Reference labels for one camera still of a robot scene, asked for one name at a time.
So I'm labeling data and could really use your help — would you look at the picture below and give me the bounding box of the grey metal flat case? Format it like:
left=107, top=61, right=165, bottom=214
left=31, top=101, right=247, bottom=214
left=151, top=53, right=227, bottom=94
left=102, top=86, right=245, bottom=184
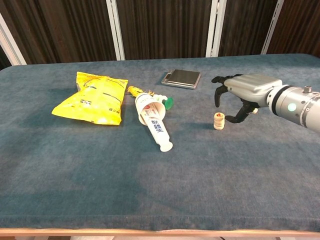
left=161, top=69, right=202, bottom=90

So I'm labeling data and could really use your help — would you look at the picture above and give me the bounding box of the white paper cup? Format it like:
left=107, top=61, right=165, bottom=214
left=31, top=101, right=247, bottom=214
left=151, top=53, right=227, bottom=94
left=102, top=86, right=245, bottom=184
left=134, top=92, right=168, bottom=126

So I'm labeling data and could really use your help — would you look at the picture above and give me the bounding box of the white metal frame post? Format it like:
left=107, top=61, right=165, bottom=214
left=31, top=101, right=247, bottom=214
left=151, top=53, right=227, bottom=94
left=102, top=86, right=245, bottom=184
left=260, top=0, right=285, bottom=55
left=205, top=0, right=227, bottom=58
left=0, top=12, right=27, bottom=66
left=105, top=0, right=126, bottom=61

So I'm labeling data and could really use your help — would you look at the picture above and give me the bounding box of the wooden table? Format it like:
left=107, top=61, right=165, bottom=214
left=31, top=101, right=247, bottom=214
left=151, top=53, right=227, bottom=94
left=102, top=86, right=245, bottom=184
left=0, top=227, right=320, bottom=238

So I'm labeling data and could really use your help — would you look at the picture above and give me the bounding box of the small bottle green cap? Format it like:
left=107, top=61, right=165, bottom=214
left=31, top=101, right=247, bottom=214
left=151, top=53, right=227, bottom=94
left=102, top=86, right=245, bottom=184
left=152, top=94, right=175, bottom=111

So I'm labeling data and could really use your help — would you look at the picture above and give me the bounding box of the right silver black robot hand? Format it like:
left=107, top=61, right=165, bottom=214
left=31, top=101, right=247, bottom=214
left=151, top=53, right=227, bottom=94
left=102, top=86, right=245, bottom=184
left=211, top=73, right=283, bottom=125

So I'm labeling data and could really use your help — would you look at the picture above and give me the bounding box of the yellow snack bag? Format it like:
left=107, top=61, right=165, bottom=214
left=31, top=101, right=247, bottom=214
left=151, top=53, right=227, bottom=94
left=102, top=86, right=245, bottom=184
left=51, top=71, right=129, bottom=127

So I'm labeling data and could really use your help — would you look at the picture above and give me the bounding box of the blue table cloth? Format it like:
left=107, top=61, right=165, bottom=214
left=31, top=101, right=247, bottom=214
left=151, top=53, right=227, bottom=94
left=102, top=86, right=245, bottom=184
left=0, top=53, right=320, bottom=232

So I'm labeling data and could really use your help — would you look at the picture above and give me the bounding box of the white tube blue text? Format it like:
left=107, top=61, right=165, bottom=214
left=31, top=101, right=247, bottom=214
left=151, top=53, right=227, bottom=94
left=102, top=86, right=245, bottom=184
left=143, top=104, right=174, bottom=153

